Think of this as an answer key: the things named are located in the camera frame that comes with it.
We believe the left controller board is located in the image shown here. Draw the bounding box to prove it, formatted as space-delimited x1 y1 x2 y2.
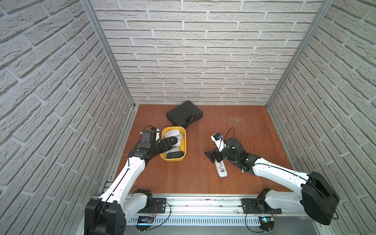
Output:
136 216 154 232

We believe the aluminium corner post right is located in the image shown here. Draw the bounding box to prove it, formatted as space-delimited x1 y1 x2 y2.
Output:
265 0 335 109

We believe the right controller board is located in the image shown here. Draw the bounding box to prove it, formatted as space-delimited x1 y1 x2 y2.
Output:
258 217 275 233

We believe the silver mouse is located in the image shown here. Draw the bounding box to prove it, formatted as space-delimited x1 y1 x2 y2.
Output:
177 132 185 140

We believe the black plastic tool case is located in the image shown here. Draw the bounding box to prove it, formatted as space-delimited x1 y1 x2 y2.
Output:
166 100 203 129

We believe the controller board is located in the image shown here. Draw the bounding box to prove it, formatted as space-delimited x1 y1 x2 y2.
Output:
258 217 275 233
136 216 154 232

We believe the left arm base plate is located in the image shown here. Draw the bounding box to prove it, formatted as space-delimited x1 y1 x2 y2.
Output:
139 197 166 214

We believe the yellow plastic storage box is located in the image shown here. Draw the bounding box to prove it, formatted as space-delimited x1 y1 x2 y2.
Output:
160 126 187 162

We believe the aluminium corner post left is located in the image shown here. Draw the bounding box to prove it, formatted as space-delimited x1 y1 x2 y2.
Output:
81 0 136 109

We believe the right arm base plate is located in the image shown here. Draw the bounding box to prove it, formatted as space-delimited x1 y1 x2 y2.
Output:
241 198 282 214

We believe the aluminium corner post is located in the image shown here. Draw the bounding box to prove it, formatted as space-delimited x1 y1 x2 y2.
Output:
265 0 335 109
81 0 136 109

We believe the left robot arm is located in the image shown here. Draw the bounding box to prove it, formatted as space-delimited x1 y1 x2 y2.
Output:
84 137 180 235

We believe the aluminium front rail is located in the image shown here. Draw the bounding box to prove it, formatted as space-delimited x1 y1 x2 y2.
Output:
88 193 324 218

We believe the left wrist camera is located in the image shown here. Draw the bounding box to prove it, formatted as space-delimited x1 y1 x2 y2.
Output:
140 127 160 149

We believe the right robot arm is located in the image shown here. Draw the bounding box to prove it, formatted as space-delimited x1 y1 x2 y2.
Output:
205 133 340 225

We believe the black mouse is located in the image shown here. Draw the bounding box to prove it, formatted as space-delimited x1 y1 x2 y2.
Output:
166 151 185 159

